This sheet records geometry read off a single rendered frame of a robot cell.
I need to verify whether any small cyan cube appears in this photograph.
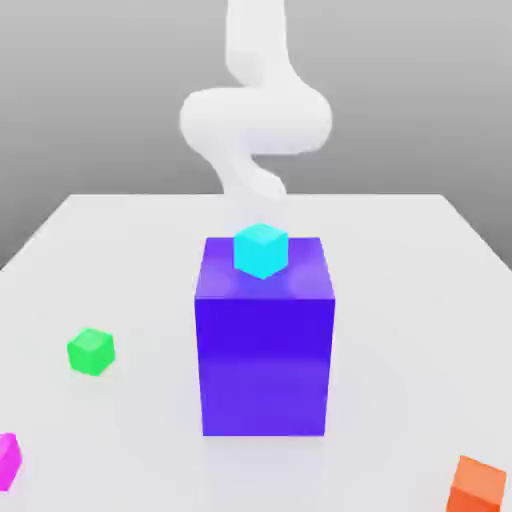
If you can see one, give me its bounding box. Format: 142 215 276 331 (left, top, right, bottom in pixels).
232 222 290 280

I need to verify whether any small green cube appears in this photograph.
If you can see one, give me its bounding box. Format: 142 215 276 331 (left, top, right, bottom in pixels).
66 327 117 377

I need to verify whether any small orange cube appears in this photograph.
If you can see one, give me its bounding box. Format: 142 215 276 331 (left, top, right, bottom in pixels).
445 454 508 512

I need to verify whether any small magenta cube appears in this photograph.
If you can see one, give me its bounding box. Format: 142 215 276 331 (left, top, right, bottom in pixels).
0 432 24 493

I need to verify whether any large purple box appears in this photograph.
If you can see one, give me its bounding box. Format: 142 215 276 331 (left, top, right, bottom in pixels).
194 236 336 438

